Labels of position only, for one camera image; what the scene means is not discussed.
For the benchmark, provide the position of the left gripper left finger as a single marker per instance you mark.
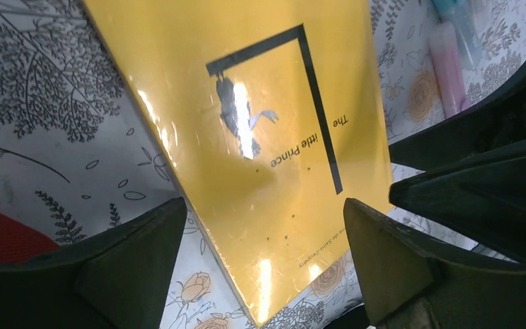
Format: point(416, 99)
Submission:
point(116, 279)

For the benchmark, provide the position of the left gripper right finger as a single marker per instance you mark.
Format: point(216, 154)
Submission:
point(409, 279)

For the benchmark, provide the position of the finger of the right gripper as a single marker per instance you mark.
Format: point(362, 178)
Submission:
point(496, 121)
point(483, 197)

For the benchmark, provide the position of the red backpack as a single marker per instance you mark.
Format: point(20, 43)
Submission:
point(19, 243)

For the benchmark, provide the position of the yellow notebook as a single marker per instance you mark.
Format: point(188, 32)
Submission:
point(270, 116)

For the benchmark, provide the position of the pink highlighter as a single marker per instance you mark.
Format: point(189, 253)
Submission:
point(446, 61)

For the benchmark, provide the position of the blue highlighter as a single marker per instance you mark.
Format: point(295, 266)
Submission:
point(458, 14)

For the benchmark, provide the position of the floral table mat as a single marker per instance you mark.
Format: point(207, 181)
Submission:
point(75, 159)

